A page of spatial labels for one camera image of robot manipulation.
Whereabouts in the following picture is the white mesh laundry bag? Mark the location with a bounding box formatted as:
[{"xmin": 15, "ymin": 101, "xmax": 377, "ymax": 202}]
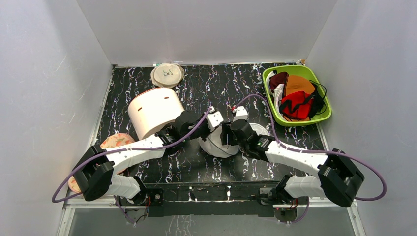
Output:
[{"xmin": 198, "ymin": 123, "xmax": 270, "ymax": 159}]

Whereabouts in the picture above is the red black bra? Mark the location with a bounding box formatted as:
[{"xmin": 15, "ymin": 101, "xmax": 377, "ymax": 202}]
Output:
[{"xmin": 279, "ymin": 91, "xmax": 315, "ymax": 121}]

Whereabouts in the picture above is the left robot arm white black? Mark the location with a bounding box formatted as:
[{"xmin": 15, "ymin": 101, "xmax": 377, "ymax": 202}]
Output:
[{"xmin": 72, "ymin": 108, "xmax": 224, "ymax": 205}]

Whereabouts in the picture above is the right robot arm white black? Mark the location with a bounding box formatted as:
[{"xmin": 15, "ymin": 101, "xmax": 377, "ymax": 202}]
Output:
[{"xmin": 220, "ymin": 119, "xmax": 364, "ymax": 207}]

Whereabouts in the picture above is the large beige cylindrical laundry bag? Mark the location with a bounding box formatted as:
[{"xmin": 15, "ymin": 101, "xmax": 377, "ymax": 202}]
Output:
[{"xmin": 128, "ymin": 88, "xmax": 184, "ymax": 140}]

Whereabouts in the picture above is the small beige round bra bag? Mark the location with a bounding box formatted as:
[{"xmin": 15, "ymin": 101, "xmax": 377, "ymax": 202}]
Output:
[{"xmin": 150, "ymin": 63, "xmax": 185, "ymax": 89}]

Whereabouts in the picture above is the dark red bra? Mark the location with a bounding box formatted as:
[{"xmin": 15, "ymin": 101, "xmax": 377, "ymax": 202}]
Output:
[{"xmin": 269, "ymin": 72, "xmax": 289, "ymax": 91}]

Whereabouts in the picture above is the orange black bra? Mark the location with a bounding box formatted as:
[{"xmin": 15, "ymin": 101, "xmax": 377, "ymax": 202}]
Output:
[{"xmin": 283, "ymin": 75, "xmax": 327, "ymax": 121}]

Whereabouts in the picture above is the pink floral flat laundry bag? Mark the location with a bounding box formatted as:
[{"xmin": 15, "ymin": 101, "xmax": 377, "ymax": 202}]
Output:
[{"xmin": 67, "ymin": 133, "xmax": 135, "ymax": 193}]

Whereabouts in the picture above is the white cloth in basin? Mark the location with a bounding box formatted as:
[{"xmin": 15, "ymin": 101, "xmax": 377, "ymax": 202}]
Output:
[{"xmin": 273, "ymin": 84, "xmax": 285, "ymax": 114}]

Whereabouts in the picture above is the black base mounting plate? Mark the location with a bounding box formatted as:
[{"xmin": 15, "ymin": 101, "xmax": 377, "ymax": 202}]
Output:
[{"xmin": 117, "ymin": 181, "xmax": 307, "ymax": 221}]

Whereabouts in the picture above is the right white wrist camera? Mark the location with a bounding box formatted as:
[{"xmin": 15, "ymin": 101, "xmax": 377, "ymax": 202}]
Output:
[{"xmin": 232, "ymin": 106, "xmax": 248, "ymax": 122}]

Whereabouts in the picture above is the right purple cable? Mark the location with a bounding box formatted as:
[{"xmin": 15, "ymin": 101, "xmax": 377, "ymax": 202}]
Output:
[{"xmin": 232, "ymin": 94, "xmax": 387, "ymax": 225}]

